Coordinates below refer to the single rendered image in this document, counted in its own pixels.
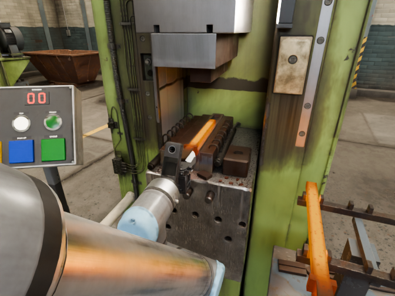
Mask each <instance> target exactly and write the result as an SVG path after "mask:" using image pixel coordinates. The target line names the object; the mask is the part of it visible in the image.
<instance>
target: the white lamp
mask: <svg viewBox="0 0 395 296"><path fill-rule="evenodd" d="M14 126H15V128H17V129H18V130H24V129H26V128H27V126H28V120H27V119H26V118H24V117H18V118H17V119H15V121H14Z"/></svg>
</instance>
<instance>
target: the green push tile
mask: <svg viewBox="0 0 395 296"><path fill-rule="evenodd" d="M41 155H42V162H50V161H60V160H66V143H65V139H64V138H61V139H42V140H41Z"/></svg>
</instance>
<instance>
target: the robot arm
mask: <svg viewBox="0 0 395 296"><path fill-rule="evenodd" d="M182 151H183V144H181V143H176V142H166V144H165V152H164V157H163V164H162V172H161V177H160V178H156V179H153V180H152V181H151V182H150V183H149V184H148V186H147V187H146V188H145V189H144V191H143V192H142V194H141V195H140V196H139V197H138V198H137V200H136V201H135V202H134V203H133V204H132V205H131V207H130V208H129V209H128V210H126V211H125V213H124V214H123V216H122V218H121V220H120V221H119V223H118V227H117V229H116V228H113V227H109V226H106V225H104V224H101V223H97V222H95V221H91V220H88V219H85V218H82V217H79V216H76V215H73V214H70V213H67V212H64V211H63V208H62V204H61V202H60V200H59V198H58V196H57V194H56V193H55V192H54V191H53V189H52V188H51V187H49V186H48V185H47V184H46V183H45V182H44V181H42V180H40V179H37V178H36V177H33V176H30V175H28V174H26V173H24V172H21V171H19V170H17V169H14V168H12V167H9V166H7V165H5V164H3V163H0V296H218V295H219V292H220V289H221V286H222V282H223V277H224V274H225V266H224V265H223V264H222V263H220V262H218V260H213V259H211V258H207V257H205V256H203V255H200V254H198V253H195V252H193V251H190V250H187V249H185V248H182V247H179V246H178V245H174V244H172V243H169V242H167V237H166V222H167V220H168V218H169V217H170V215H171V214H172V211H173V209H174V208H175V206H176V204H178V202H179V198H180V194H186V193H187V191H188V189H189V187H190V185H191V178H190V174H189V171H190V172H192V171H193V169H194V168H195V166H196V157H195V153H194V151H192V152H191V154H190V155H189V156H188V157H187V159H186V160H184V161H183V162H182V161H181V158H182ZM188 184H189V187H188V188H187V186H188ZM180 191H181V192H180ZM183 191H184V192H183Z"/></svg>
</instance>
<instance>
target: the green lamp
mask: <svg viewBox="0 0 395 296"><path fill-rule="evenodd" d="M59 123H60V121H59V119H58V117H56V116H50V117H48V118H47V120H46V125H47V126H48V127H49V128H51V129H54V128H56V127H58V126H59Z"/></svg>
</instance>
